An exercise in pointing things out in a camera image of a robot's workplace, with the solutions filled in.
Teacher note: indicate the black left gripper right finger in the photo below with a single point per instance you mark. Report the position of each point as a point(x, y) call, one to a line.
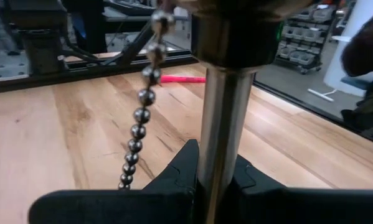
point(298, 207)

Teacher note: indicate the wooden base metal pole lamp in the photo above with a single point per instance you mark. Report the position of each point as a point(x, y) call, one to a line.
point(225, 124)

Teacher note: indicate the pink highlighter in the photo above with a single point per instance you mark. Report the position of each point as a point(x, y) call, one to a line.
point(183, 79)

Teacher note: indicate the grey bin rack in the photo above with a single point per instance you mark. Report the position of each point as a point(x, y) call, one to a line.
point(307, 40)

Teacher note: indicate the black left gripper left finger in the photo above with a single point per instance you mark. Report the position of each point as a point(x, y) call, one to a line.
point(117, 207)

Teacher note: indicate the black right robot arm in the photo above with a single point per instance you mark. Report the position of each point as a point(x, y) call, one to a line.
point(43, 46)

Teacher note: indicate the person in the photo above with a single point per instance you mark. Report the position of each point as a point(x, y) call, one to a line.
point(366, 46)

